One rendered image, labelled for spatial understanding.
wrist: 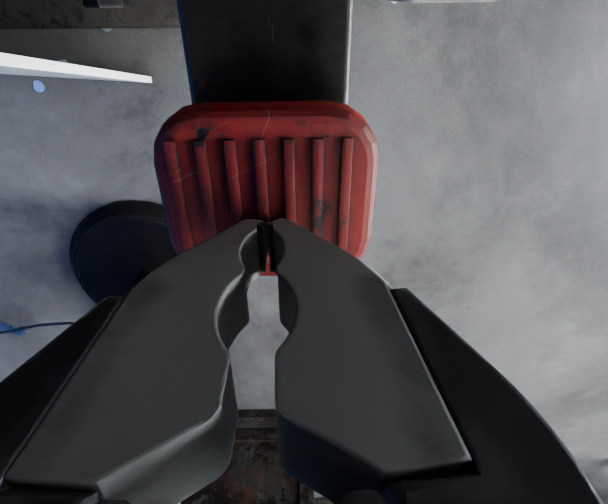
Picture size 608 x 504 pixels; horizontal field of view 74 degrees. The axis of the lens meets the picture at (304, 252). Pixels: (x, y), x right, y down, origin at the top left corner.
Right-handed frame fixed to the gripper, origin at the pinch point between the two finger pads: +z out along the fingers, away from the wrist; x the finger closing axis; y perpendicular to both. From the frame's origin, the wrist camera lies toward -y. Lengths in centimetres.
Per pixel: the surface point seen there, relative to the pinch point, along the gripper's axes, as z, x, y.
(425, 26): 76, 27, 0
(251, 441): 69, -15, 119
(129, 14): 73, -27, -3
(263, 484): 55, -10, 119
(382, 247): 76, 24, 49
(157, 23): 73, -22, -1
